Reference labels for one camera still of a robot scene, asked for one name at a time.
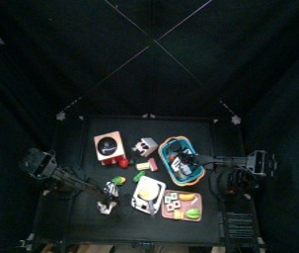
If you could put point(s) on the green toy food piece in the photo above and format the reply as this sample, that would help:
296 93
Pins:
193 213

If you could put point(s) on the pink toy block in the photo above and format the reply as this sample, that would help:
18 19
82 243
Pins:
153 164

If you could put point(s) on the orange toy food piece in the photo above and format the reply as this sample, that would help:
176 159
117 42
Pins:
187 197

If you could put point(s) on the pink rectangular tray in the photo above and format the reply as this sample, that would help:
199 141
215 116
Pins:
184 214

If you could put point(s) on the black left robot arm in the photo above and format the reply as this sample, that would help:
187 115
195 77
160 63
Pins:
64 176

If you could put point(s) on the white rectangular tray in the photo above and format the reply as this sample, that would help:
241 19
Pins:
158 184

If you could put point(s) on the yellow toy food piece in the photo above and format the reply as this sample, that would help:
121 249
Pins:
178 214

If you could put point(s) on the green yellow toy pepper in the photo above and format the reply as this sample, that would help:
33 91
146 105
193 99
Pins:
120 180

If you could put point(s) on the grey frame middle bracket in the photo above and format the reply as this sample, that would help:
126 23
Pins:
148 115

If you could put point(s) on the white pink toy cube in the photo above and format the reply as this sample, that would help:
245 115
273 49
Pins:
146 146

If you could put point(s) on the orange toy carrot piece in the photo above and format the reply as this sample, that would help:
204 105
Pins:
172 157

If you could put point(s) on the blue basket orange rim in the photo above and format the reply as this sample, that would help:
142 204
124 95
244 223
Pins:
168 164

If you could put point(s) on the red toy tomato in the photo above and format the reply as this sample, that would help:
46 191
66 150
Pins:
124 162

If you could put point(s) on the white toy stick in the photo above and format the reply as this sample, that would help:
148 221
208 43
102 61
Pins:
195 201

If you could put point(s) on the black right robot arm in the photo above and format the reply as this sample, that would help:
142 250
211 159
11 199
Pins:
240 162

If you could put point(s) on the pale yellow toy block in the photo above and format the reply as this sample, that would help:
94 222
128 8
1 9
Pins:
144 166

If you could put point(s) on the toy frying pan with egg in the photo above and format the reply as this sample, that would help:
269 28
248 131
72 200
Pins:
149 193

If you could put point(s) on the black toy bowl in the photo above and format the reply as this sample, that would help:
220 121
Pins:
176 145

